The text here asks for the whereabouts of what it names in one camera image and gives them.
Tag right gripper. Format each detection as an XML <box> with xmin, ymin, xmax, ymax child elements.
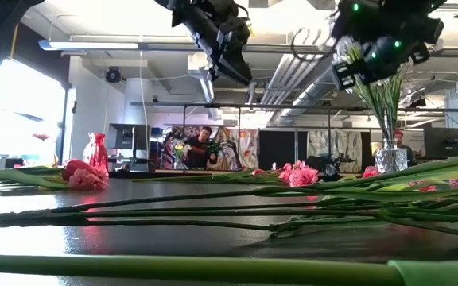
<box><xmin>331</xmin><ymin>35</ymin><xmax>432</xmax><ymax>91</ymax></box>

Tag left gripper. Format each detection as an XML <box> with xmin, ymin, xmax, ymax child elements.
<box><xmin>155</xmin><ymin>0</ymin><xmax>253</xmax><ymax>87</ymax></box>

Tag clear glass vase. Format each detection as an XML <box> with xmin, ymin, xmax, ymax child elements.
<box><xmin>374</xmin><ymin>137</ymin><xmax>409</xmax><ymax>175</ymax></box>

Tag background vase yellow flowers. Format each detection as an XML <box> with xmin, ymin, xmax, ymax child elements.
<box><xmin>171</xmin><ymin>138</ymin><xmax>192</xmax><ymax>171</ymax></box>

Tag red glass vase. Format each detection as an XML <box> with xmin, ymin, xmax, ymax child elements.
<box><xmin>81</xmin><ymin>132</ymin><xmax>109</xmax><ymax>172</ymax></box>

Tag white ceiling unit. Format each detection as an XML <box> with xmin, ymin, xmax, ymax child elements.
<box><xmin>187</xmin><ymin>51</ymin><xmax>214</xmax><ymax>80</ymax></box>

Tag colourful patterned cloth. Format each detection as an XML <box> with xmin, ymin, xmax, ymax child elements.
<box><xmin>164</xmin><ymin>126</ymin><xmax>260</xmax><ymax>171</ymax></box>

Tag person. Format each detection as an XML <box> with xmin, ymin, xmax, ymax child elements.
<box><xmin>184</xmin><ymin>126</ymin><xmax>219</xmax><ymax>170</ymax></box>
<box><xmin>394</xmin><ymin>129</ymin><xmax>417</xmax><ymax>168</ymax></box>

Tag black partition panel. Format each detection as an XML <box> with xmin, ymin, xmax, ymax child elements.
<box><xmin>258</xmin><ymin>129</ymin><xmax>309</xmax><ymax>171</ymax></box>

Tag floral curtain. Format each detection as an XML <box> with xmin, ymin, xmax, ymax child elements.
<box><xmin>308</xmin><ymin>129</ymin><xmax>364</xmax><ymax>164</ymax></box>

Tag black computer monitor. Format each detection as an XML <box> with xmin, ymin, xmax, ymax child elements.
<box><xmin>107</xmin><ymin>123</ymin><xmax>151</xmax><ymax>151</ymax></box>
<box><xmin>423</xmin><ymin>126</ymin><xmax>458</xmax><ymax>159</ymax></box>

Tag black round speaker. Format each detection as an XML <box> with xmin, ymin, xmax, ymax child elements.
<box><xmin>105</xmin><ymin>66</ymin><xmax>122</xmax><ymax>84</ymax></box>

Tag ceiling light strip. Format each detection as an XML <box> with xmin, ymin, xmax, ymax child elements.
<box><xmin>37</xmin><ymin>38</ymin><xmax>141</xmax><ymax>52</ymax></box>

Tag black overhead frame bar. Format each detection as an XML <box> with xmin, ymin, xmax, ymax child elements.
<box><xmin>130</xmin><ymin>101</ymin><xmax>458</xmax><ymax>114</ymax></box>

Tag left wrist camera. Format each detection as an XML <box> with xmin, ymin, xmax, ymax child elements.
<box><xmin>212</xmin><ymin>0</ymin><xmax>253</xmax><ymax>45</ymax></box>

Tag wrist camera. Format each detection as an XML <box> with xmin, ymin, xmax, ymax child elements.
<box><xmin>212</xmin><ymin>0</ymin><xmax>253</xmax><ymax>45</ymax></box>
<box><xmin>330</xmin><ymin>0</ymin><xmax>379</xmax><ymax>41</ymax></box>

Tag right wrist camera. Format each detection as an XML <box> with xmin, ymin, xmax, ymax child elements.
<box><xmin>330</xmin><ymin>0</ymin><xmax>379</xmax><ymax>41</ymax></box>

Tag silver ventilation duct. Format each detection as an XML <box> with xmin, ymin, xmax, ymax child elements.
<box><xmin>260</xmin><ymin>53</ymin><xmax>337</xmax><ymax>126</ymax></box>

